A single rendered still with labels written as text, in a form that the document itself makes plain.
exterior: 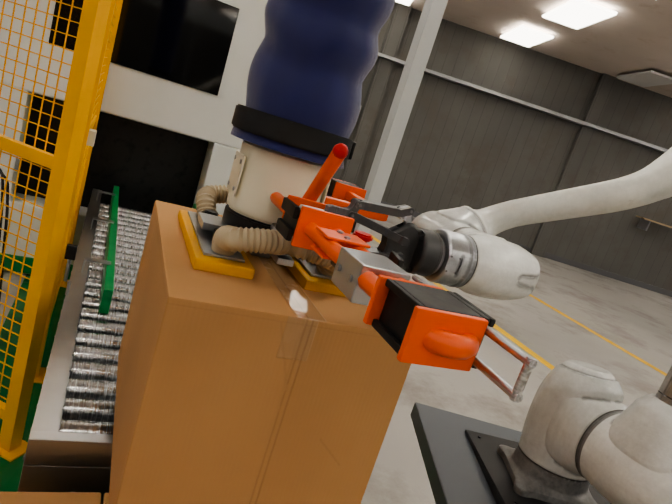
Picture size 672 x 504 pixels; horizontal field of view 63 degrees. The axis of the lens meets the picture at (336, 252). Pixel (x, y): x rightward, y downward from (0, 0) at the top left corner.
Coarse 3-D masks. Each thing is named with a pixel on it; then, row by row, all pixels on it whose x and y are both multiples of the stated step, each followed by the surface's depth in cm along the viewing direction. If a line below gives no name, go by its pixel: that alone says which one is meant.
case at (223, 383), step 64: (256, 256) 104; (128, 320) 126; (192, 320) 74; (256, 320) 77; (320, 320) 81; (128, 384) 96; (192, 384) 77; (256, 384) 80; (320, 384) 84; (384, 384) 88; (128, 448) 78; (192, 448) 80; (256, 448) 84; (320, 448) 88
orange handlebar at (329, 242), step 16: (352, 192) 137; (320, 240) 70; (336, 240) 69; (352, 240) 70; (320, 256) 69; (336, 256) 65; (368, 272) 58; (368, 288) 56; (432, 336) 45; (448, 336) 45; (464, 336) 46; (432, 352) 46; (448, 352) 45; (464, 352) 45
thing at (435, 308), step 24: (384, 288) 52; (408, 288) 50; (432, 288) 53; (384, 312) 52; (408, 312) 48; (432, 312) 45; (456, 312) 47; (384, 336) 50; (408, 336) 45; (480, 336) 47; (408, 360) 46; (432, 360) 46; (456, 360) 47
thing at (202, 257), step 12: (180, 216) 111; (192, 216) 110; (192, 228) 103; (216, 228) 95; (192, 240) 95; (204, 240) 95; (192, 252) 89; (204, 252) 88; (192, 264) 87; (204, 264) 86; (216, 264) 87; (228, 264) 88; (240, 264) 89; (240, 276) 89; (252, 276) 89
